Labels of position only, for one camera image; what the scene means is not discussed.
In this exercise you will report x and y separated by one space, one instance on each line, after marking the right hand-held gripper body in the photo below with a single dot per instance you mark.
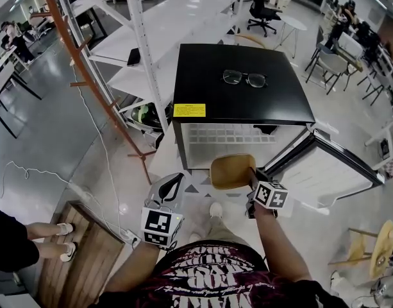
271 196

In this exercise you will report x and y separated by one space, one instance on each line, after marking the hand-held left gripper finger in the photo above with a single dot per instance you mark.
180 196
154 192

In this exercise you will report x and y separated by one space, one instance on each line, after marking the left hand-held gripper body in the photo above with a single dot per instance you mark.
157 223

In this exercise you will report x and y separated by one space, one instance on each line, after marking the tan rectangular container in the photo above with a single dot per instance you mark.
229 172

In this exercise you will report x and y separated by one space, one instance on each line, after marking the black mini fridge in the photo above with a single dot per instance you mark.
209 75

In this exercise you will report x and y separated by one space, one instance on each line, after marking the person's left forearm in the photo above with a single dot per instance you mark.
132 268

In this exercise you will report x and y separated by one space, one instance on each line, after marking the person's right forearm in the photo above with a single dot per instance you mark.
282 249

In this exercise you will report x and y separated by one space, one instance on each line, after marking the triangle-patterned mat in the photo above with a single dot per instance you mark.
196 189

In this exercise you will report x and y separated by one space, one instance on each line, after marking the white power strip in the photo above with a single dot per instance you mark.
130 238

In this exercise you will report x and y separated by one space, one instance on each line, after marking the person's right white shoe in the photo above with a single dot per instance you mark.
216 210

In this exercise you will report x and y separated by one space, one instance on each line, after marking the person's white shoe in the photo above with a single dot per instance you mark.
216 210
195 237

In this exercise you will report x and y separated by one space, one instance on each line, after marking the person's left white shoe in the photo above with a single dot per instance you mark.
195 237

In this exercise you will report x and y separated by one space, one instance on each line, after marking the black cloth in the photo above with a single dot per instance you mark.
266 129

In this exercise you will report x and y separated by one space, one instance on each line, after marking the person's khaki trousers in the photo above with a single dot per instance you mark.
226 231

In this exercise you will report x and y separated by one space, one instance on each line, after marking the green and white helmet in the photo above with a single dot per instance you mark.
145 115

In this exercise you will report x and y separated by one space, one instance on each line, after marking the wooden platform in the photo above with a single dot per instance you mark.
93 268

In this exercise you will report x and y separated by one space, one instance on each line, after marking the person's dark printed shirt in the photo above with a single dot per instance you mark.
215 281

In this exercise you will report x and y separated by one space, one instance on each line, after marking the black-rimmed eyeglasses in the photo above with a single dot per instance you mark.
231 77

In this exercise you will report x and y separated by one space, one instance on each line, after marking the brown wooden coat rack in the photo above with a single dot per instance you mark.
97 87

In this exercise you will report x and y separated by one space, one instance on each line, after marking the white framed table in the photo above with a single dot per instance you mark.
380 136

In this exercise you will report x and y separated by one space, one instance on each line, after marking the round wooden stool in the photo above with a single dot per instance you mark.
382 252

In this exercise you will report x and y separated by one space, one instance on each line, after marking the grey chair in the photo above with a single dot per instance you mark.
380 83
332 63

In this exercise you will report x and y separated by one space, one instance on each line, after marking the black phone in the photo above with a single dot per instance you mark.
133 56

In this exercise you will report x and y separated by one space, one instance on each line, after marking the round white side table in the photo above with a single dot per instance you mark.
292 22

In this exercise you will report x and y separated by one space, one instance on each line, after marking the white box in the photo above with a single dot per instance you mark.
350 43

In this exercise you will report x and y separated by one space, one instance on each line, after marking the black office chair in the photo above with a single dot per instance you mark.
263 11

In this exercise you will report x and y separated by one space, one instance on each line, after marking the white metal shelf rack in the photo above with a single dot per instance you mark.
173 14

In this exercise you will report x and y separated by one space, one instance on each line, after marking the white desk with black legs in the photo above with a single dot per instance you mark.
2 82

